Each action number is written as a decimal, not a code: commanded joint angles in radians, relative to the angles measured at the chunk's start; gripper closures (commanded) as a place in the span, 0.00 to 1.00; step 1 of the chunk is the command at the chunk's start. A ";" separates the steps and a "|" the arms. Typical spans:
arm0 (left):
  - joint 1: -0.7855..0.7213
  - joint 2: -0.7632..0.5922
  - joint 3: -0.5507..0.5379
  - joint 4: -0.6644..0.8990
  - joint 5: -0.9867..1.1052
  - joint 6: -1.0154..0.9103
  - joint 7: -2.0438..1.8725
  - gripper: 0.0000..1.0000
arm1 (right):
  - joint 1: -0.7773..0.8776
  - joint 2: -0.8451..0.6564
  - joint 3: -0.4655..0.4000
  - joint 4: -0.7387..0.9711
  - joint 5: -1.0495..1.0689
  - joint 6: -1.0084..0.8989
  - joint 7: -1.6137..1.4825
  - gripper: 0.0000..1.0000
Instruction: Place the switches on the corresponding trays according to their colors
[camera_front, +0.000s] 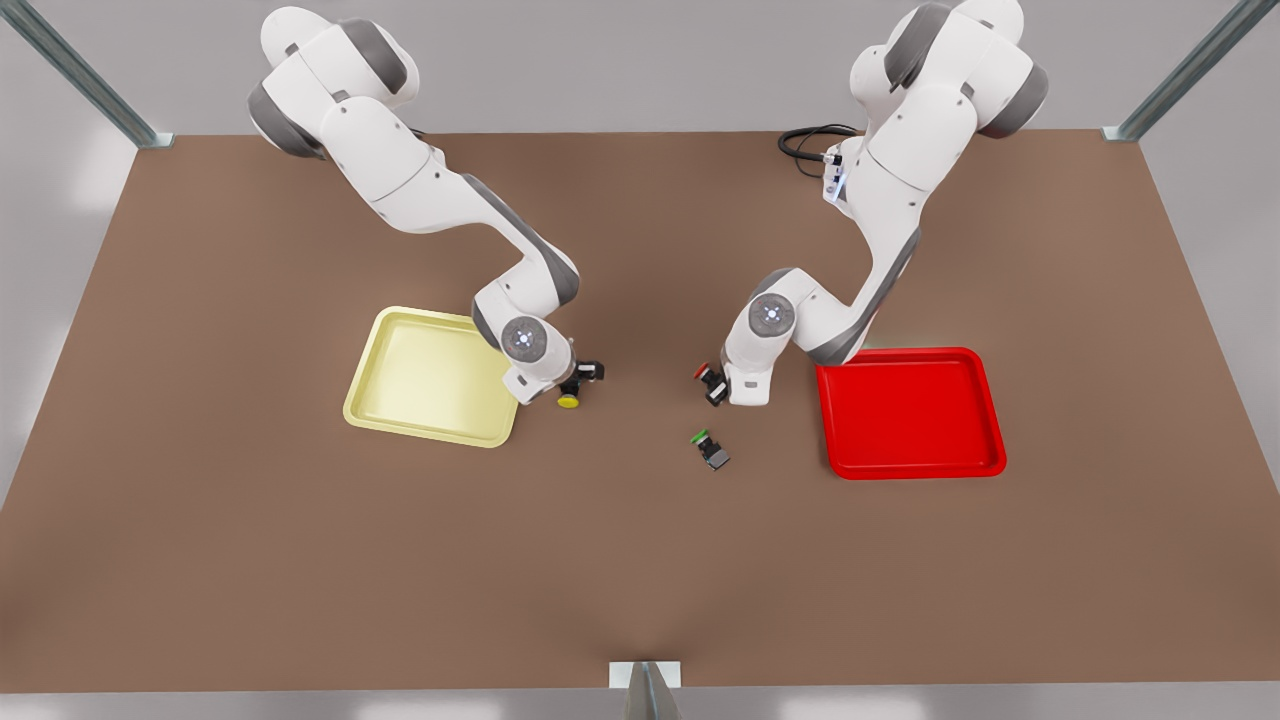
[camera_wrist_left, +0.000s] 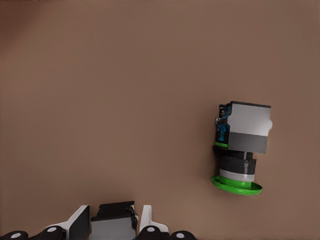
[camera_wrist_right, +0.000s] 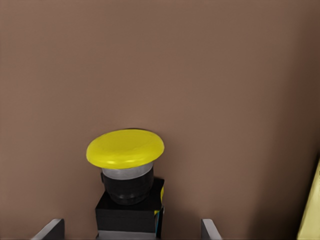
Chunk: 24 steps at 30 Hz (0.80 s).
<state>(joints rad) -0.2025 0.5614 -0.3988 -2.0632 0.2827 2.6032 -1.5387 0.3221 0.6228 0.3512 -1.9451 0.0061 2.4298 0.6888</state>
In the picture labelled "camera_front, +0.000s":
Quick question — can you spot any pale yellow tray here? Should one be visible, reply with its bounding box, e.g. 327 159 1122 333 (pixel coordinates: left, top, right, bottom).
343 306 521 449

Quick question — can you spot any red tray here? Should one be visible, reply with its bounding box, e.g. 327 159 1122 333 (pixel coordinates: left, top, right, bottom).
815 346 1008 481

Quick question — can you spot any yellow push-button switch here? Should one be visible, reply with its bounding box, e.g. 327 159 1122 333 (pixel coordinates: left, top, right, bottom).
556 361 607 410

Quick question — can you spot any green push-button switch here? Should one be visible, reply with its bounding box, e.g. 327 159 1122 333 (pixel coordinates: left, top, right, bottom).
689 428 732 473

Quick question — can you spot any black cable loop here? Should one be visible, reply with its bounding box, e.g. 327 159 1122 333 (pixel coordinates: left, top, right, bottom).
777 123 863 182

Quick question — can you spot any silver frame post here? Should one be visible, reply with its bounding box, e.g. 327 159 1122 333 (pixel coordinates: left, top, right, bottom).
609 660 684 720
0 0 176 150
1100 0 1280 144

